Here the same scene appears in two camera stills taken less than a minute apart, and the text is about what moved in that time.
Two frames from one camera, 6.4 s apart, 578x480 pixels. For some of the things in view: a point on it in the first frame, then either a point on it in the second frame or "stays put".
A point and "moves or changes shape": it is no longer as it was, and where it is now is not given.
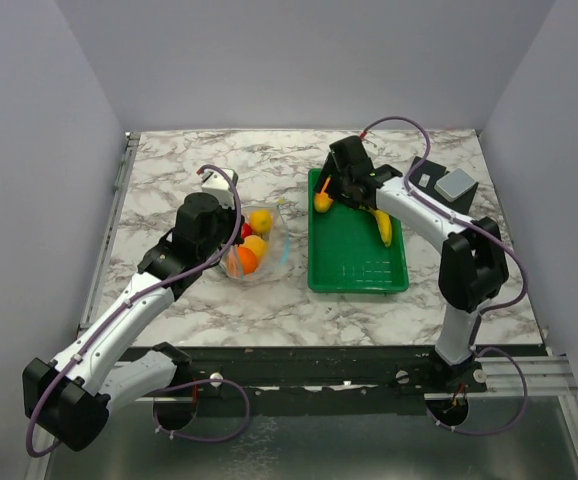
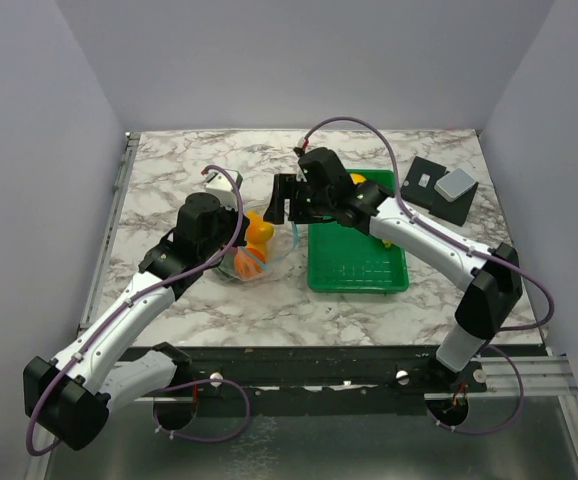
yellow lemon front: x=260 y=221 -> x=256 y=253
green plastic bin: x=346 y=250 stays put
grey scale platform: x=455 y=184 stays put
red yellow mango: x=322 y=200 moves or changes shape
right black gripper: x=329 y=169 -> x=286 y=186
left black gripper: x=230 y=213 stays put
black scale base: x=425 y=174 stays put
